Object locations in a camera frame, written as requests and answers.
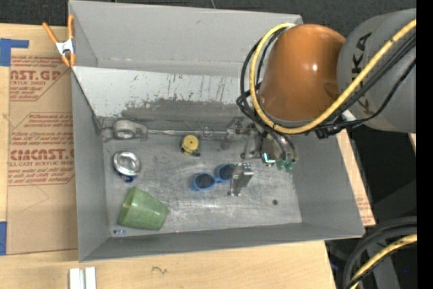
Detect brown cardboard board red print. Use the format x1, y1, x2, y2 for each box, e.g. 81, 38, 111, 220
0, 22, 377, 257

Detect yellow tape measure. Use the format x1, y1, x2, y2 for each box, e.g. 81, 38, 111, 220
179, 134, 202, 158

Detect silver and blue drink can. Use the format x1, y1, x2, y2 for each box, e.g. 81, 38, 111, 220
112, 150, 142, 183

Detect blue sunglasses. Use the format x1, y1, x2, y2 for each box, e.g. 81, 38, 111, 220
190, 163, 238, 192

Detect grey metal ring tool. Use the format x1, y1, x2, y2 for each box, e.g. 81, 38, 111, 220
112, 119, 148, 141

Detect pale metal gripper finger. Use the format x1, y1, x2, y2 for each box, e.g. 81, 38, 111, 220
220, 117, 245, 150
228, 162, 255, 197

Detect green plastic cup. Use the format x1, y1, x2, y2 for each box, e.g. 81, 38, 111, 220
117, 185, 170, 232

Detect black cylinder on white bracket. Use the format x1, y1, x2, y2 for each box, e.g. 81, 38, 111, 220
314, 110, 357, 140

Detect grey metal bin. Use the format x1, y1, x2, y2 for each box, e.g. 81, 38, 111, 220
67, 0, 367, 263

